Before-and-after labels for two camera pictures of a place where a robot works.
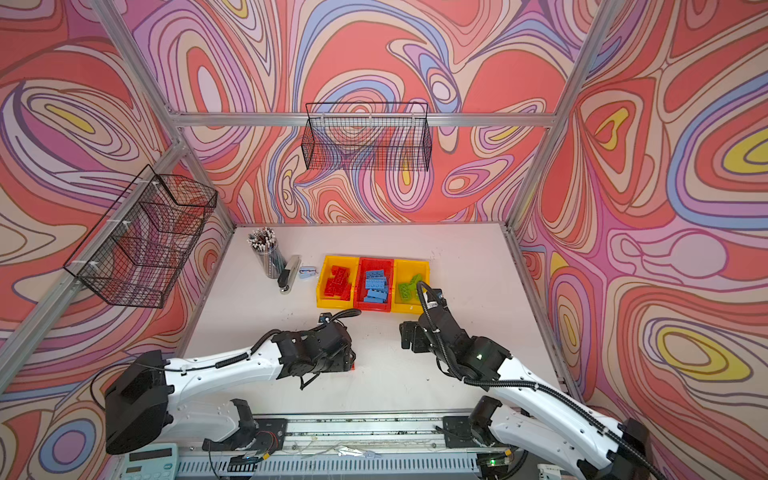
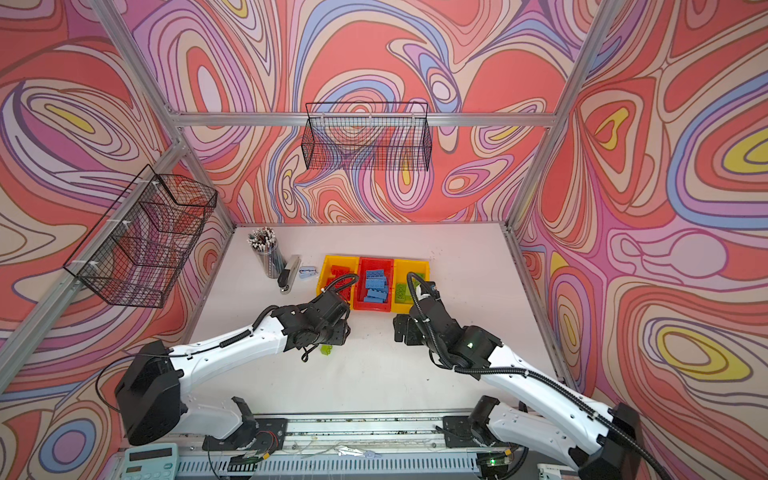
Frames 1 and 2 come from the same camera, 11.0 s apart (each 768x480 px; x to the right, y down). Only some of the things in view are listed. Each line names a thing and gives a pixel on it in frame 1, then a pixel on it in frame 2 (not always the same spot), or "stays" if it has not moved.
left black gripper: x=345 y=360 to x=342 y=332
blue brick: x=376 y=283 stays
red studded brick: x=340 y=274 stays
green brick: x=404 y=291 stays
